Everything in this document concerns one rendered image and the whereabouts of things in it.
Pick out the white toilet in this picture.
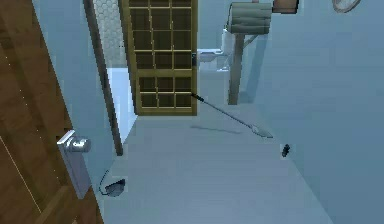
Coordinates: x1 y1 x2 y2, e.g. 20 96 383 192
197 29 236 72

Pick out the yellow-framed glass panel door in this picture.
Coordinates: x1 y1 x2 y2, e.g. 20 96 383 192
118 0 199 117

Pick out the brown wooden room door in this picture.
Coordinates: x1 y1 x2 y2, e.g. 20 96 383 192
0 0 105 224

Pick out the brown wooden post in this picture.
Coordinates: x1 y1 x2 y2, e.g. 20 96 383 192
228 33 246 106

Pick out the dark brown door frame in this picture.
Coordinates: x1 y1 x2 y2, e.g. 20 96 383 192
82 0 124 157

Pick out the dark grey corded device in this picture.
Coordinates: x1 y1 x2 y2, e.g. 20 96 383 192
98 169 127 198

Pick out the silver door handle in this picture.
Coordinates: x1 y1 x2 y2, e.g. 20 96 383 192
56 129 92 154

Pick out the brown framed wall picture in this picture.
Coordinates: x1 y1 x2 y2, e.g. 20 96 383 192
272 0 300 15

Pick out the round wall mirror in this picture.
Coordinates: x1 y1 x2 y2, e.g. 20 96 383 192
332 0 362 14

